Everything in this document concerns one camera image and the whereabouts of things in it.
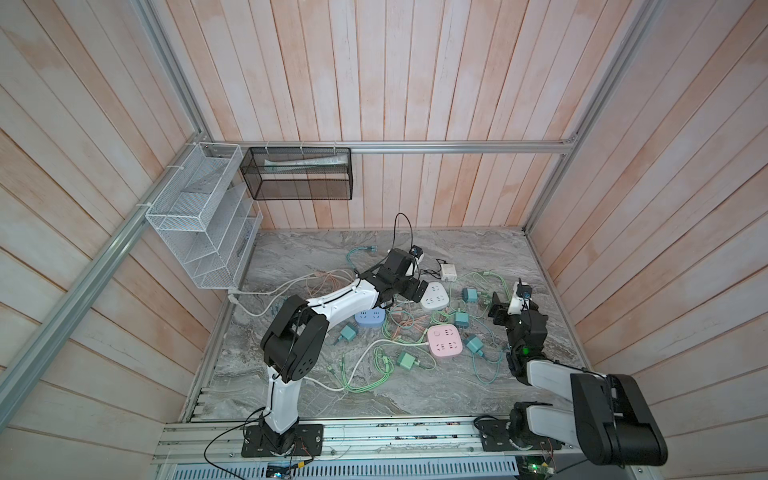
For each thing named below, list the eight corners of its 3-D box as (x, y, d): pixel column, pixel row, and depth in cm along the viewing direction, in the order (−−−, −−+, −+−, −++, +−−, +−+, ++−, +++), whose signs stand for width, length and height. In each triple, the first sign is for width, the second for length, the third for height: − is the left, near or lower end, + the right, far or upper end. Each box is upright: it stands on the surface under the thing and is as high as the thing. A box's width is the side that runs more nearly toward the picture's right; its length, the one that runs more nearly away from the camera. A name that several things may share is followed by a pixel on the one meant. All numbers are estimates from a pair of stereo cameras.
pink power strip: (430, 357, 88) (431, 354, 86) (426, 327, 94) (427, 324, 93) (461, 357, 88) (463, 354, 86) (456, 327, 94) (457, 324, 92)
